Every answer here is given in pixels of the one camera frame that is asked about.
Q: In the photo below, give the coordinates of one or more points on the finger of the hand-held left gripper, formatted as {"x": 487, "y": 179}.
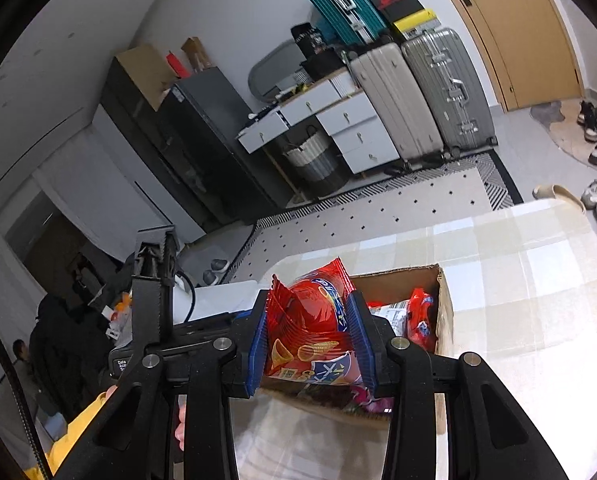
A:
{"x": 198, "y": 330}

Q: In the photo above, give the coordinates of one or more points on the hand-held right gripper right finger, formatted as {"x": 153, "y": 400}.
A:
{"x": 363, "y": 345}

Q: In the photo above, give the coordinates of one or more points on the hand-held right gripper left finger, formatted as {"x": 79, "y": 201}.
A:
{"x": 258, "y": 345}

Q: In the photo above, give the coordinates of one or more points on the silver snack bag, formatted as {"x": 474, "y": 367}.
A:
{"x": 396, "y": 316}

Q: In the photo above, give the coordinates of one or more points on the red snack bag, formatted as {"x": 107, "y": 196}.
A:
{"x": 313, "y": 325}

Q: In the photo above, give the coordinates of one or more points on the red cookie packet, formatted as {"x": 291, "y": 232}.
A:
{"x": 421, "y": 320}

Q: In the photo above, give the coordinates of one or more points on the brown cardboard box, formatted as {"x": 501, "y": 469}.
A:
{"x": 393, "y": 285}

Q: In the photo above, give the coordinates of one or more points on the person's left forearm yellow sleeve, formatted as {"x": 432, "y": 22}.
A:
{"x": 73, "y": 435}

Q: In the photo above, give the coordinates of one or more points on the person's left hand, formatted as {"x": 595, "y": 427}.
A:
{"x": 180, "y": 430}

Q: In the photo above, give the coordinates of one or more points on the orange bag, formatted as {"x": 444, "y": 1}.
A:
{"x": 123, "y": 305}

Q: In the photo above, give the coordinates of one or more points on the dark cloth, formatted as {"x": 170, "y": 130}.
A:
{"x": 63, "y": 350}

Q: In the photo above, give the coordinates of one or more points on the black cabinet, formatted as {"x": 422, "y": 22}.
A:
{"x": 128, "y": 120}

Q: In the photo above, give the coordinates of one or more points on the white and grey woven basket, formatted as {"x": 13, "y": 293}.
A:
{"x": 311, "y": 160}

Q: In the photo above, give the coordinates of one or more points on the white desk with drawers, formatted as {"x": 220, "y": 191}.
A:
{"x": 358, "y": 135}

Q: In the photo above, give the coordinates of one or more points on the flat brown cardboard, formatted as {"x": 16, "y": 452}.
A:
{"x": 146, "y": 72}

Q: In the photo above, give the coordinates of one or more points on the brown paper bag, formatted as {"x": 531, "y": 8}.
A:
{"x": 196, "y": 52}

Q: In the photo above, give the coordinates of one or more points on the beige suitcase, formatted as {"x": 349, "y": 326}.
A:
{"x": 393, "y": 105}

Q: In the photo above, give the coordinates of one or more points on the grey oval mirror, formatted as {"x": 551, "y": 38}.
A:
{"x": 271, "y": 72}

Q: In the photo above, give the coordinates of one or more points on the beige slipper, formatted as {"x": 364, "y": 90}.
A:
{"x": 558, "y": 192}

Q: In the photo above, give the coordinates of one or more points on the silver suitcase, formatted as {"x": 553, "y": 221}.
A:
{"x": 448, "y": 85}

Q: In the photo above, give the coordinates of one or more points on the black storage box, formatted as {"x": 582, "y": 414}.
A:
{"x": 323, "y": 62}

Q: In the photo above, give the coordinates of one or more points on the black printed bag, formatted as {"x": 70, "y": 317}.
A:
{"x": 308, "y": 37}

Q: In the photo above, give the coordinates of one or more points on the beige round rug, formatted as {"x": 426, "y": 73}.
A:
{"x": 571, "y": 137}

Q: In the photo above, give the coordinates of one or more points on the grey irregular doormat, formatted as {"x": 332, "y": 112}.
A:
{"x": 548, "y": 111}

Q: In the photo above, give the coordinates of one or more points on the teal suitcase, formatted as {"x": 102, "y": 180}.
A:
{"x": 338, "y": 5}

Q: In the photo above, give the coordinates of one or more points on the tan wooden door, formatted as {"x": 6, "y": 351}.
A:
{"x": 518, "y": 35}

